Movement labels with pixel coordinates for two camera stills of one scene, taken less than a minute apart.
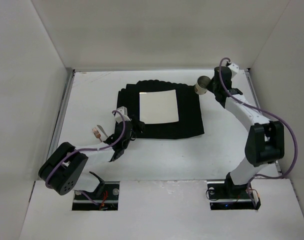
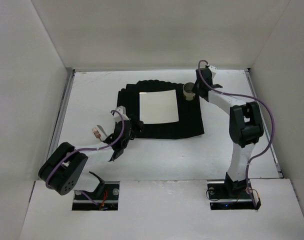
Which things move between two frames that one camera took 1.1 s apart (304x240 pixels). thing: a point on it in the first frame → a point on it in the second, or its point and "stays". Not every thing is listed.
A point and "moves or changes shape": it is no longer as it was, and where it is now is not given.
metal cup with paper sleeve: (201, 87) moves or changes shape
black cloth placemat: (189, 111) stays
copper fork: (97, 133) stays
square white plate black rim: (158, 107) stays
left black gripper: (131, 126) stays
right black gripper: (214, 83) → (198, 89)
